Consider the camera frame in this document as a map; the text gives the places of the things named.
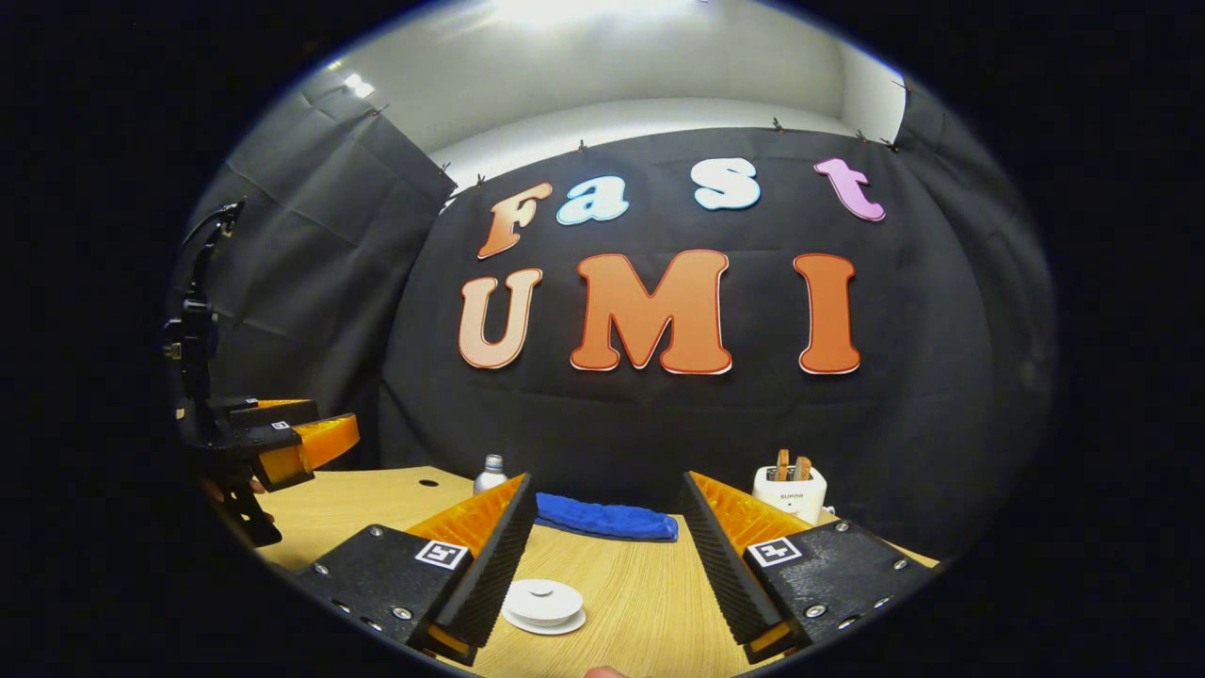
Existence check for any blue towel cloth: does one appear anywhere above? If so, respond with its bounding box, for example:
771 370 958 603
535 492 679 542

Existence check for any cream toaster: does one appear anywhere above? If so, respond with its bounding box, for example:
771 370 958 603
752 465 827 526

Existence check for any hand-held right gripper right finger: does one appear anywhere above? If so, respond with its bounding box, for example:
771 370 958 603
678 469 940 667

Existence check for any black backdrop cloth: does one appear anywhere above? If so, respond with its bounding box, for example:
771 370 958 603
377 127 999 557

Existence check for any dark grey side cloth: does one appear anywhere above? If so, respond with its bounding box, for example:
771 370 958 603
890 83 1055 528
174 80 459 472

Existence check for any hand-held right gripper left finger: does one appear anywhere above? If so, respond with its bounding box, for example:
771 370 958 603
295 471 540 667

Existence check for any white teacup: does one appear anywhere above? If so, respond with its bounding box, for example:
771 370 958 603
506 582 583 628

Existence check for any white saucer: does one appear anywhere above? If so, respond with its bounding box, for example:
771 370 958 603
501 607 587 637

